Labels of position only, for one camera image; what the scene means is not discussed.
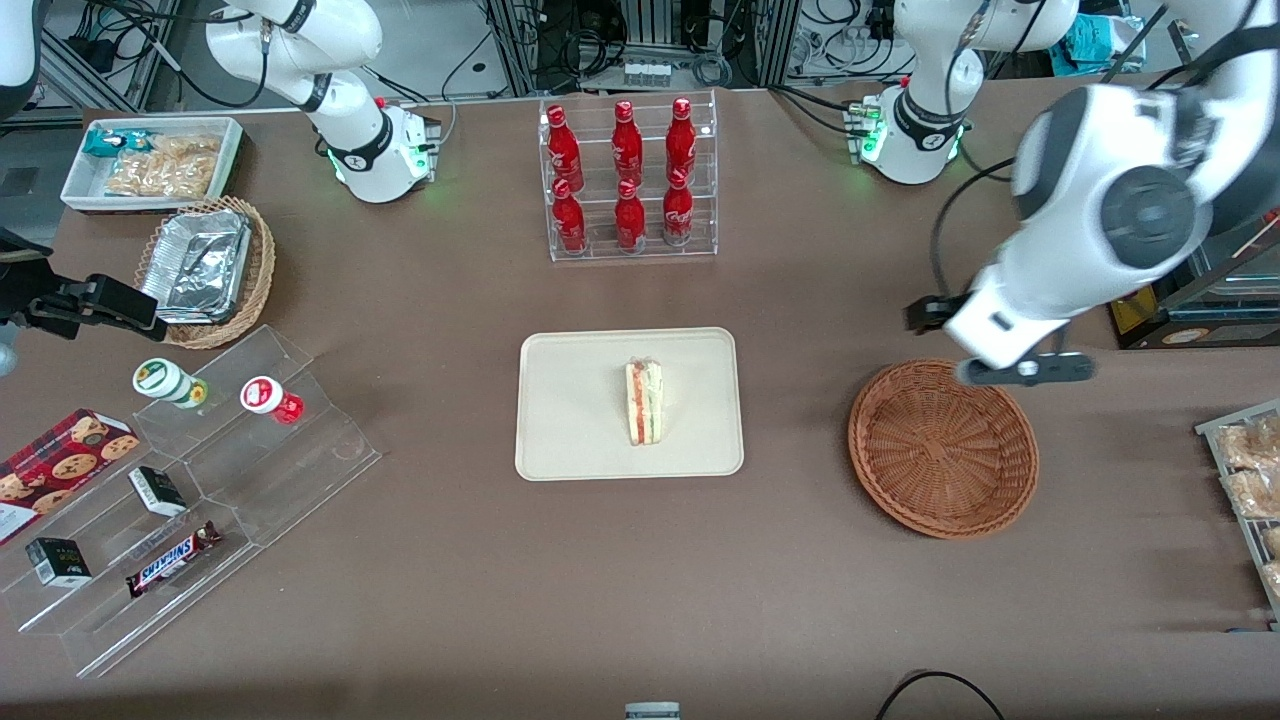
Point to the triangle sandwich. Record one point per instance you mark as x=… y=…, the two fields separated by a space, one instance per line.
x=645 y=402

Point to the light wicker basket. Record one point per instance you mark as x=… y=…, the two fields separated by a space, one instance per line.
x=260 y=260

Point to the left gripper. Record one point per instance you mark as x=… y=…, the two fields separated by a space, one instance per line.
x=928 y=312

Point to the red cola bottle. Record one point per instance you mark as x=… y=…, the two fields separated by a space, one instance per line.
x=678 y=212
x=570 y=220
x=627 y=140
x=563 y=145
x=630 y=218
x=681 y=138

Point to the dark brown wicker basket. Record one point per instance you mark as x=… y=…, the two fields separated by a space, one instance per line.
x=940 y=450

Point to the red lid white jar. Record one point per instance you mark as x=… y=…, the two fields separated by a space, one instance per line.
x=265 y=396

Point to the wrapped bread pastry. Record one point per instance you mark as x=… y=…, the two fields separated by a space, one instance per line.
x=1272 y=580
x=1272 y=542
x=1255 y=495
x=1252 y=445

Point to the beige plastic tray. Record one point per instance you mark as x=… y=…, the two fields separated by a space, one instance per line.
x=580 y=410

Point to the clear acrylic tiered stand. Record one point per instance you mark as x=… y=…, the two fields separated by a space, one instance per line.
x=270 y=470

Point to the red tartan cookie box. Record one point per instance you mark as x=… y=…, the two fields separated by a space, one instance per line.
x=55 y=470

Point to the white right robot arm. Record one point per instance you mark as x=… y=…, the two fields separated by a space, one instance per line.
x=300 y=40

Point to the aluminium foil container stack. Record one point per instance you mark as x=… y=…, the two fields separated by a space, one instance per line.
x=195 y=265

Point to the white rectangular snack bin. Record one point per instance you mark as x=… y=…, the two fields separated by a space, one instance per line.
x=80 y=180

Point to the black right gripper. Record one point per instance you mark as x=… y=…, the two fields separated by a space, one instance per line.
x=22 y=292

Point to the black box with face print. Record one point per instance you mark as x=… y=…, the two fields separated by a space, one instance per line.
x=58 y=562

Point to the grey device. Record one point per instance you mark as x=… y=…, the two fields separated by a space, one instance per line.
x=652 y=711

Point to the clear bag of crackers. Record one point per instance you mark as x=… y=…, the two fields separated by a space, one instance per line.
x=170 y=168

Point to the clear acrylic bottle rack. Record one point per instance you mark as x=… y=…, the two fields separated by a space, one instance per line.
x=600 y=240

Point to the dark display case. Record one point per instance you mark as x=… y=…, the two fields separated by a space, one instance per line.
x=1200 y=315

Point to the green lid sunflower jar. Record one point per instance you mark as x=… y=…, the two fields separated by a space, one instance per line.
x=165 y=381

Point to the small black box white label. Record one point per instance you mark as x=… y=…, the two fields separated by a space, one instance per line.
x=157 y=491

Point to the Snickers chocolate bar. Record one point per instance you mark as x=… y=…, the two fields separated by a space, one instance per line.
x=172 y=560

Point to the teal plastic bag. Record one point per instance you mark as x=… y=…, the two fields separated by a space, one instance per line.
x=1095 y=42

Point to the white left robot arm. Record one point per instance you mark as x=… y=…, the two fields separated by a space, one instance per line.
x=1100 y=180

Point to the teal snack packet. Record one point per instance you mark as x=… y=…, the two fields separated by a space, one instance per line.
x=108 y=141

